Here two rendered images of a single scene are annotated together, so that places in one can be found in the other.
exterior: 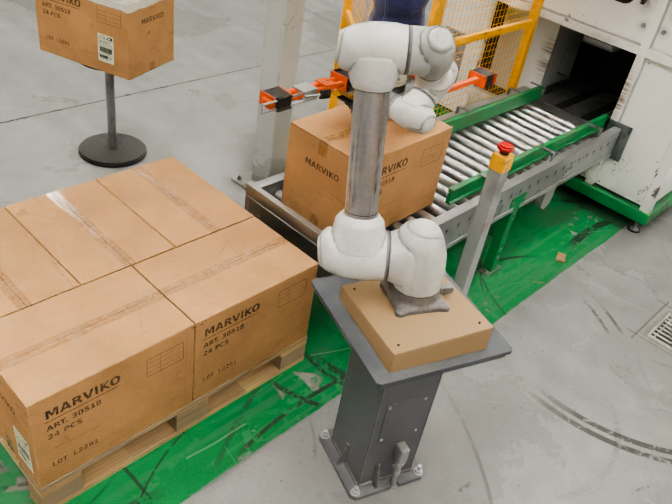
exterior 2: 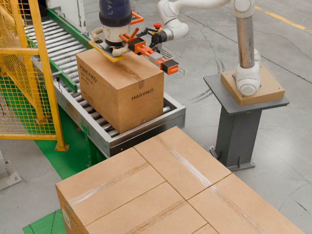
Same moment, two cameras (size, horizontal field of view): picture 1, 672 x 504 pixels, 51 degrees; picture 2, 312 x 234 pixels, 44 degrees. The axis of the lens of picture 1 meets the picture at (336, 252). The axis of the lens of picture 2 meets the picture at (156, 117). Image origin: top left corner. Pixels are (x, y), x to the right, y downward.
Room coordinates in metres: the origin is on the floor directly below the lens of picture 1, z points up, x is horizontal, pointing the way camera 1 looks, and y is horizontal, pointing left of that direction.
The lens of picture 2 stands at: (1.80, 2.26, 2.42)
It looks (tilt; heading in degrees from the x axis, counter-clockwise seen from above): 39 degrees down; 285
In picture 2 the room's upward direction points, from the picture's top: 1 degrees clockwise
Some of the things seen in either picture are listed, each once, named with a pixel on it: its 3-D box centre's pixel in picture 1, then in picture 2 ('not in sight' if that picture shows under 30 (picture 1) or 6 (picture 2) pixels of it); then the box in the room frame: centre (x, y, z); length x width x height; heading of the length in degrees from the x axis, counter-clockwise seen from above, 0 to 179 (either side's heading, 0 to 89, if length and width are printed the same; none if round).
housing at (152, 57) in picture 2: (304, 92); (156, 58); (2.34, 0.21, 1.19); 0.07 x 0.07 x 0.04; 52
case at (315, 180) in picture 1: (366, 165); (120, 84); (2.71, -0.06, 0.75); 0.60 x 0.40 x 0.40; 142
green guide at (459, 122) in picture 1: (463, 116); (34, 51); (3.77, -0.58, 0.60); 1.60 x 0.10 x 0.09; 141
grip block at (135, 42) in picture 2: (345, 79); (136, 44); (2.51, 0.08, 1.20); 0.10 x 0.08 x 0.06; 52
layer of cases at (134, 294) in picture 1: (118, 291); (172, 228); (2.06, 0.82, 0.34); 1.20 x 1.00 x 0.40; 141
